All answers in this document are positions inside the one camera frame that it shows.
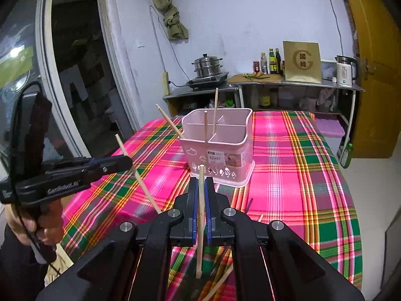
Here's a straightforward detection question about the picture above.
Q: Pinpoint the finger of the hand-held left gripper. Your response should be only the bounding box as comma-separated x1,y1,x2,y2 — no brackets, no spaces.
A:
74,155,134,184
43,158,105,174

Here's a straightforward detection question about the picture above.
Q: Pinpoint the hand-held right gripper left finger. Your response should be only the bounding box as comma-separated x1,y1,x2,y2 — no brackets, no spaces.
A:
36,177,198,301

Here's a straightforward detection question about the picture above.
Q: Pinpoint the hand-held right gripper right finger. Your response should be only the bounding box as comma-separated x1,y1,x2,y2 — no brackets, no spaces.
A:
205,177,365,301

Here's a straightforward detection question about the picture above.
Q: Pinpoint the pink plastic utensil basket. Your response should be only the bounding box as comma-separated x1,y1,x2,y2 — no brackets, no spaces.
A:
180,108,256,189

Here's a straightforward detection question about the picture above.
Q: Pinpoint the person's left forearm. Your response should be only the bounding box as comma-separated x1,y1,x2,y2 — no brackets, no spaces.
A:
0,226,47,301

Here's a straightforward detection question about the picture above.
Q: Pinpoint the person's left hand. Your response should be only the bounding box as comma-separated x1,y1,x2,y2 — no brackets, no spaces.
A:
5,202,65,253

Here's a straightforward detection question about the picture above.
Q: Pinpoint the pink plaid tablecloth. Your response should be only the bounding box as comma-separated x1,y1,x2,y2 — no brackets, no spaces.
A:
59,110,364,301

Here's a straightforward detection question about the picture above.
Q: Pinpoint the metal kitchen counter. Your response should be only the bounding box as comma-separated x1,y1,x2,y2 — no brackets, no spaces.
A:
162,78,365,160

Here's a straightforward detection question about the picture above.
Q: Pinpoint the black induction cooker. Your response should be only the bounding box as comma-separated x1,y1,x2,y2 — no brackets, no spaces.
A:
185,72,229,91

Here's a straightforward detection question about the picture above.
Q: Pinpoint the steel steamer pot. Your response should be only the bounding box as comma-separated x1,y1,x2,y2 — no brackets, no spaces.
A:
192,54,224,79

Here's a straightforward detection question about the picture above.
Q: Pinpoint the wooden cutting board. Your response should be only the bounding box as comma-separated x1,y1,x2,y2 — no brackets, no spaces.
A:
227,73,284,84

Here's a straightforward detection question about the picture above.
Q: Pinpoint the purple foam mat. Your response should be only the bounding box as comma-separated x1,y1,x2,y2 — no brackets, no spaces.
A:
314,115,345,137

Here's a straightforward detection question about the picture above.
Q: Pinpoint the green plastic bottle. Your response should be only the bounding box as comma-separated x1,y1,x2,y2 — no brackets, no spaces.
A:
341,142,354,169

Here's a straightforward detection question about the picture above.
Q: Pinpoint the hanging green cloth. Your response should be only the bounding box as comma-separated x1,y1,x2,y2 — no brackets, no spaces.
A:
147,0,189,41

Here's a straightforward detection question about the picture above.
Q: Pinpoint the gold square box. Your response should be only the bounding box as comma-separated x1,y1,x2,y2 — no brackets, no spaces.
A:
283,41,323,84

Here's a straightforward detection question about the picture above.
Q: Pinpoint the crumpled cloth under counter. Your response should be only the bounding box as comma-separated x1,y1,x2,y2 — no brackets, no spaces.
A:
316,88,337,112

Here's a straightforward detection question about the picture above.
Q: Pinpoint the white electric kettle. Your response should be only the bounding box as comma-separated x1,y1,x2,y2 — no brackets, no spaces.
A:
335,55,358,87

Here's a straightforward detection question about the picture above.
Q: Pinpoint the yellow wooden door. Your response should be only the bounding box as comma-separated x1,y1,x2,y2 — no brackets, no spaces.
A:
338,0,401,159

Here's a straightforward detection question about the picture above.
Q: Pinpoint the white sliding door frame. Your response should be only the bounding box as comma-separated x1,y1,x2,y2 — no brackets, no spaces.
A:
34,0,141,164

